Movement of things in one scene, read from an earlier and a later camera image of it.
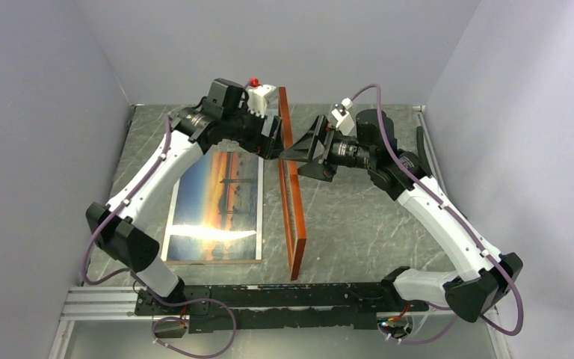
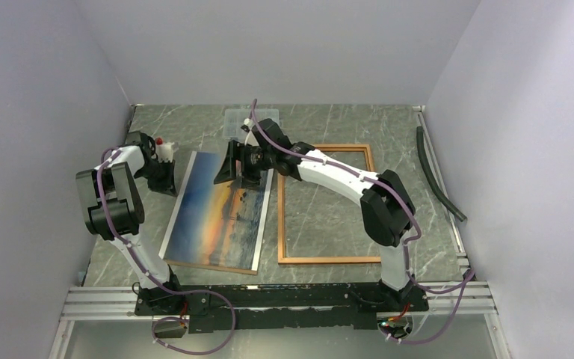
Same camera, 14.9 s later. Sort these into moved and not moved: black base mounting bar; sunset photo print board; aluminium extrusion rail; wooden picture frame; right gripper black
Moved: sunset photo print board; right gripper black; wooden picture frame
Not moved: black base mounting bar; aluminium extrusion rail
